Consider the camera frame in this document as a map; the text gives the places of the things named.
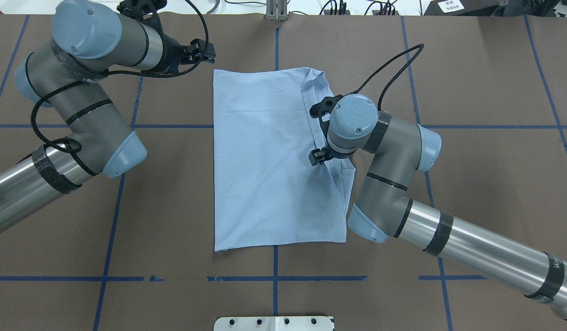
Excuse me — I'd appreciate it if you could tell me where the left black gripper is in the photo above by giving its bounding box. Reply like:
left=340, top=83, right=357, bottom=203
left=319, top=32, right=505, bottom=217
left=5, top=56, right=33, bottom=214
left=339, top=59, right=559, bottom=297
left=160, top=35, right=216, bottom=74

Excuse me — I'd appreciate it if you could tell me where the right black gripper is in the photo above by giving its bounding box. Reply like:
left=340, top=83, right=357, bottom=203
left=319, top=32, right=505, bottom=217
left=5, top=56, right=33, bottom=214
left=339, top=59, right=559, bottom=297
left=309, top=143, right=346, bottom=166

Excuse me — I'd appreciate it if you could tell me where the light blue t-shirt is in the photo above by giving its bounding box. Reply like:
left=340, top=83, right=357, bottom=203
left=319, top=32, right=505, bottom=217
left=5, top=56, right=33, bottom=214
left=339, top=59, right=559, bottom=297
left=212, top=67, right=355, bottom=251

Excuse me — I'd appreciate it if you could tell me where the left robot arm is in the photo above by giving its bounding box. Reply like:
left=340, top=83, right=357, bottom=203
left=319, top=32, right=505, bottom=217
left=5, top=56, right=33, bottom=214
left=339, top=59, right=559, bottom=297
left=0, top=0, right=216, bottom=234

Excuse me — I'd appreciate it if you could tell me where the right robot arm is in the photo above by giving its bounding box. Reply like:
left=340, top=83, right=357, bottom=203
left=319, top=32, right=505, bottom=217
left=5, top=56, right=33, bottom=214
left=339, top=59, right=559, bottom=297
left=309, top=94, right=567, bottom=320

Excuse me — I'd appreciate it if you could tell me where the black power adapter box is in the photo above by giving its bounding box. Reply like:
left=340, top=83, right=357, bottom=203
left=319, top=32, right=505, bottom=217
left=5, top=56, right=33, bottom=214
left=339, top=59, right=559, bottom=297
left=423, top=0, right=500, bottom=17

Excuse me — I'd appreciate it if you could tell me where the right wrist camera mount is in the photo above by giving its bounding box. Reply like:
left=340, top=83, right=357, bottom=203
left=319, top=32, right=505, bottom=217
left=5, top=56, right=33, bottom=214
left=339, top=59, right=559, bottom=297
left=309, top=95, right=344, bottom=135

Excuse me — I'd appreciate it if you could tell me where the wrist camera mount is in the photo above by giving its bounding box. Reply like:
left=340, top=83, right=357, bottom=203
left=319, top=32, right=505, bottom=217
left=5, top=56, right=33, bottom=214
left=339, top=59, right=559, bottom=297
left=116, top=0, right=167, bottom=21
left=309, top=95, right=344, bottom=135

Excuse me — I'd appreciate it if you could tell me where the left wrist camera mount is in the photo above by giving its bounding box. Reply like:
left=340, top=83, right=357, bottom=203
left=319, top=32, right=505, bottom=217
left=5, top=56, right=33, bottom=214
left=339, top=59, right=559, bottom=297
left=116, top=0, right=167, bottom=21

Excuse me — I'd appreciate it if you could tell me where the aluminium frame post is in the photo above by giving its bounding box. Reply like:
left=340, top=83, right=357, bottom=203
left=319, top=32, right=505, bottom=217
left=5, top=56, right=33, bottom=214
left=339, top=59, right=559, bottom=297
left=265, top=0, right=289, bottom=21

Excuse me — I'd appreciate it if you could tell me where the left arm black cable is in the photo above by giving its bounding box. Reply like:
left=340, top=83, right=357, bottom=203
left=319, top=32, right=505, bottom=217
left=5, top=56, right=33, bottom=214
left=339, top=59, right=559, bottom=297
left=30, top=0, right=210, bottom=154

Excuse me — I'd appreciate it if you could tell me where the white camera pillar base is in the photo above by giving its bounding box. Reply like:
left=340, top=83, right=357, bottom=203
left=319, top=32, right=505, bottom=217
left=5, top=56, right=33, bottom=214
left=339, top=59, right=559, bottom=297
left=213, top=316, right=336, bottom=331

